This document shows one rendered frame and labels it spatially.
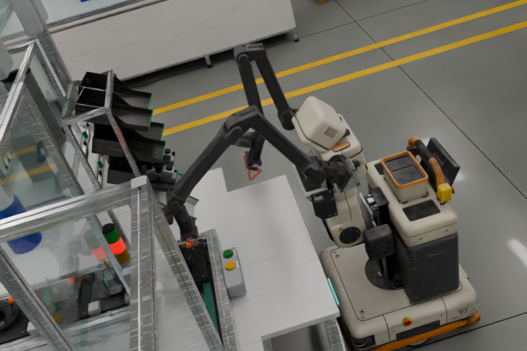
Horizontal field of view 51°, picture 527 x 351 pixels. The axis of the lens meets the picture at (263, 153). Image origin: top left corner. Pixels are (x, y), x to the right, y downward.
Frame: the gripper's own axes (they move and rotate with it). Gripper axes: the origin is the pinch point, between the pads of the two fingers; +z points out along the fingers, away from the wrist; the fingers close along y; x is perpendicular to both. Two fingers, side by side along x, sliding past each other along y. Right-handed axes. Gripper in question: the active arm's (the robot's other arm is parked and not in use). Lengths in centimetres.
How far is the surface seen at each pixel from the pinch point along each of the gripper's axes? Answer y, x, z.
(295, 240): -4.6, 39.3, 21.5
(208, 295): 18.9, 0.0, 11.2
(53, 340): 77, -24, -55
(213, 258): 1.4, 4.5, 10.1
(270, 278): 12.0, 24.6, 21.0
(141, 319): 115, 13, -92
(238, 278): 16.1, 13.0, 10.4
